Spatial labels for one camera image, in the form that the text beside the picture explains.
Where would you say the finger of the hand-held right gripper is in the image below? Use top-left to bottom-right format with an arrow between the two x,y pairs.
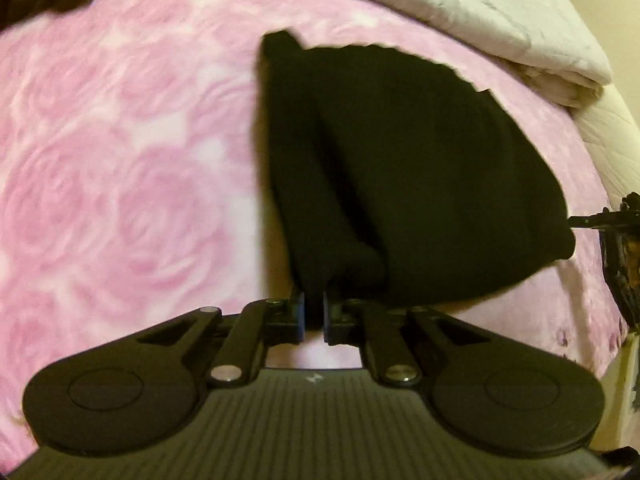
567,207 -> 640,231

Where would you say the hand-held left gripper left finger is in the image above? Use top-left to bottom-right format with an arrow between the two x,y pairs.
137,292 -> 307,388

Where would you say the white rolled quilt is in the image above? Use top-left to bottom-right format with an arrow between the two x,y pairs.
240,0 -> 615,109

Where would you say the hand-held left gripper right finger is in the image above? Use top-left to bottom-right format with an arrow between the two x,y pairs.
323,292 -> 493,387

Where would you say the pink floral blanket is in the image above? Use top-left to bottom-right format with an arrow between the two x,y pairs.
0,0 -> 628,461

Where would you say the cream quilted mattress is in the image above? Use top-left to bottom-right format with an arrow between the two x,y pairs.
570,80 -> 640,211

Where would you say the black jacket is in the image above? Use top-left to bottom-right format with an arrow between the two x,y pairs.
256,30 -> 577,333

